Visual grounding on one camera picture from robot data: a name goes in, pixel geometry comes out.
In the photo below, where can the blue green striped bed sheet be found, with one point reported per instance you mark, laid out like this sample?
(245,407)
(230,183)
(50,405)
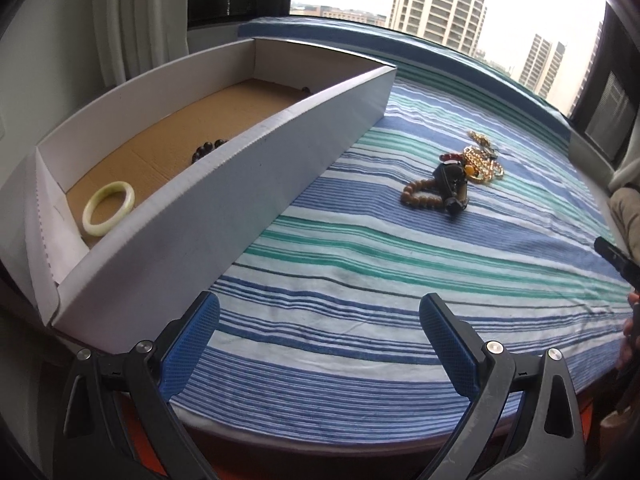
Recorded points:
(350,270)

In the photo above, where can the pale green jade bangle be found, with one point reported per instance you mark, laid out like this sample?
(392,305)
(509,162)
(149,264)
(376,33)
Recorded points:
(89,215)

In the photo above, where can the tall apartment tower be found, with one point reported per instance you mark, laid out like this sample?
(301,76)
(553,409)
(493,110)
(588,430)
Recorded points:
(440,0)

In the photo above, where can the slim apartment tower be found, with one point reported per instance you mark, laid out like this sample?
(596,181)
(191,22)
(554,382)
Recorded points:
(542,65)

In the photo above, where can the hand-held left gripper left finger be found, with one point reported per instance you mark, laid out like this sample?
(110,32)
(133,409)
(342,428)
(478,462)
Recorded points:
(192,345)

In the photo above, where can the person's right hand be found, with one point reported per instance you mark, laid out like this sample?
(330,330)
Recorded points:
(628,342)

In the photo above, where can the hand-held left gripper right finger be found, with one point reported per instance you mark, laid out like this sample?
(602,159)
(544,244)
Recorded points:
(450,350)

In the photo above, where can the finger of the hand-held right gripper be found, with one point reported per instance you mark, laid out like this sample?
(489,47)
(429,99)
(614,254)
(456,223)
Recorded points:
(617,260)

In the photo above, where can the louvered window shutter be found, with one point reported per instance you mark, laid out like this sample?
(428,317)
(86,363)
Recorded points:
(607,110)

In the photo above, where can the white pleated curtain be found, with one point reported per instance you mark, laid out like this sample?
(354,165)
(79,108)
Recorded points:
(130,20)

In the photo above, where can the beige folded cloth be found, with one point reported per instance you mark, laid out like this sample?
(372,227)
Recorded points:
(627,220)

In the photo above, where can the white cardboard box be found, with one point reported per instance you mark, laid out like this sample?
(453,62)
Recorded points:
(200,240)

